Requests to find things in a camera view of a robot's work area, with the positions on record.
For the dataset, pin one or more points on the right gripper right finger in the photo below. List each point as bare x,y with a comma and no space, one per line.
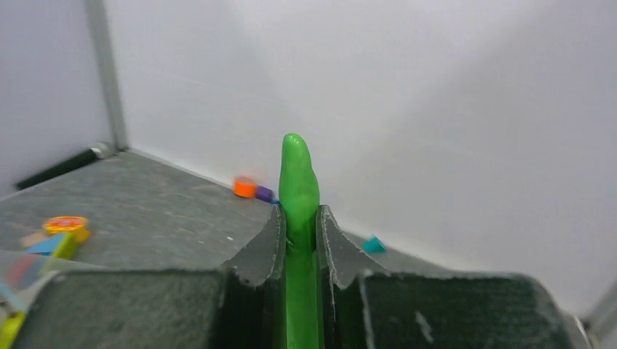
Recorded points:
366,305

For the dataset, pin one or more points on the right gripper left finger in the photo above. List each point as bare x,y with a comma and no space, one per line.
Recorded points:
238,305

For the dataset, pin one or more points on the green cucumber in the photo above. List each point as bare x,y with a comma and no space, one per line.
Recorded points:
299,198

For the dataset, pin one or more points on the clear zip top bag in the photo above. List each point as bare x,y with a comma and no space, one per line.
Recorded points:
23,275

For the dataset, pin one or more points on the teal block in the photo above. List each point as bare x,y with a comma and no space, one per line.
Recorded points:
374,246

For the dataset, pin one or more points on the purple block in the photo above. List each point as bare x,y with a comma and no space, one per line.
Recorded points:
264,194

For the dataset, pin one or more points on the multicolour toy block stack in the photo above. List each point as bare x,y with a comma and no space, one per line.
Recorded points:
60,237

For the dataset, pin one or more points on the black microphone by wall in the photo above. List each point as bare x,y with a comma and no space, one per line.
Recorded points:
94,153

